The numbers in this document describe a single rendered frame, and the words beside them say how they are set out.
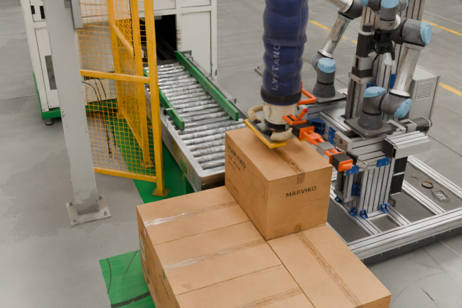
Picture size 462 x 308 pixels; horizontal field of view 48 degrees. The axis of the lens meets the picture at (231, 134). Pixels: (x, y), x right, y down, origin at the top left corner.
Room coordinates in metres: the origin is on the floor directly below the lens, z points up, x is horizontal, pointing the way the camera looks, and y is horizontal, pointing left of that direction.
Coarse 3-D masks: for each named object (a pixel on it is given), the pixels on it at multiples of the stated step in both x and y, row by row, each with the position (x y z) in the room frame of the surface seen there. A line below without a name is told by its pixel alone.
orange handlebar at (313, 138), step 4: (304, 92) 2.86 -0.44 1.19; (308, 92) 2.85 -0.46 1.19; (308, 96) 2.81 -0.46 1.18; (312, 96) 2.79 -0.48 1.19; (300, 100) 2.73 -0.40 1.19; (304, 100) 2.73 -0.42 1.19; (308, 100) 2.73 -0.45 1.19; (312, 100) 2.74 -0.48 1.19; (284, 116) 2.52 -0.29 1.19; (292, 116) 2.52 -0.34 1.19; (288, 120) 2.48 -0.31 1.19; (304, 132) 2.34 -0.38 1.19; (312, 132) 2.34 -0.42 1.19; (304, 136) 2.32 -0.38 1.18; (308, 136) 2.29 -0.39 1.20; (312, 136) 2.29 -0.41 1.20; (316, 136) 2.29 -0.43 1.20; (320, 136) 2.29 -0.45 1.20; (308, 140) 2.29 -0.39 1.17; (312, 140) 2.26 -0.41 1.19; (316, 140) 2.29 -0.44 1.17; (320, 140) 2.26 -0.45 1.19; (316, 144) 2.22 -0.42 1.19; (324, 152) 2.15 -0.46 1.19; (328, 152) 2.14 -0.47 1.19; (332, 152) 2.16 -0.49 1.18; (336, 152) 2.14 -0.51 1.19; (328, 156) 2.12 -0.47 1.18; (344, 164) 2.03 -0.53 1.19; (348, 164) 2.03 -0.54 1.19; (344, 168) 2.02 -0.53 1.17
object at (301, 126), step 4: (304, 120) 2.43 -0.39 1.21; (292, 124) 2.40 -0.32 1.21; (296, 124) 2.41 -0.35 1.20; (300, 124) 2.41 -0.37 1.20; (304, 124) 2.41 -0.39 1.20; (308, 124) 2.41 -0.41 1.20; (312, 124) 2.40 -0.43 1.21; (292, 128) 2.41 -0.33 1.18; (296, 128) 2.36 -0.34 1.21; (300, 128) 2.37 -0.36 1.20; (304, 128) 2.35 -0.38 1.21; (308, 128) 2.35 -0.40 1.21; (312, 128) 2.37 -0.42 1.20; (292, 132) 2.39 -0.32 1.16; (296, 132) 2.37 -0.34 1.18; (300, 132) 2.34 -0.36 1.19; (308, 132) 2.36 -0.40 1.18; (296, 136) 2.35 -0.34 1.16; (300, 136) 2.34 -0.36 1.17
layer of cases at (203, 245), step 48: (144, 240) 2.41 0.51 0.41; (192, 240) 2.25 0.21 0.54; (240, 240) 2.26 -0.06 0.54; (288, 240) 2.26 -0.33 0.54; (336, 240) 2.27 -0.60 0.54; (192, 288) 1.89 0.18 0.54; (240, 288) 1.89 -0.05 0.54; (288, 288) 1.90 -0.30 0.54; (336, 288) 1.90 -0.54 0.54; (384, 288) 1.90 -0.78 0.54
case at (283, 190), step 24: (240, 144) 2.64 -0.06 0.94; (264, 144) 2.64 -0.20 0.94; (288, 144) 2.65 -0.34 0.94; (240, 168) 2.59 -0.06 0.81; (264, 168) 2.38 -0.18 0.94; (288, 168) 2.38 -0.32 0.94; (312, 168) 2.38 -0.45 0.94; (240, 192) 2.58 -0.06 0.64; (264, 192) 2.30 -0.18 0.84; (288, 192) 2.31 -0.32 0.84; (312, 192) 2.37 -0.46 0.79; (264, 216) 2.29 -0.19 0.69; (288, 216) 2.31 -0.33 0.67; (312, 216) 2.38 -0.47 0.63
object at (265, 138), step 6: (246, 120) 2.70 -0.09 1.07; (258, 120) 2.64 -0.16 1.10; (252, 126) 2.62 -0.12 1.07; (258, 132) 2.56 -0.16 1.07; (264, 132) 2.55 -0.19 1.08; (270, 132) 2.50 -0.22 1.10; (264, 138) 2.49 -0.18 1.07; (270, 138) 2.48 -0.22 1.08; (270, 144) 2.42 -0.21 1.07; (276, 144) 2.42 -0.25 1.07; (282, 144) 2.43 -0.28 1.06
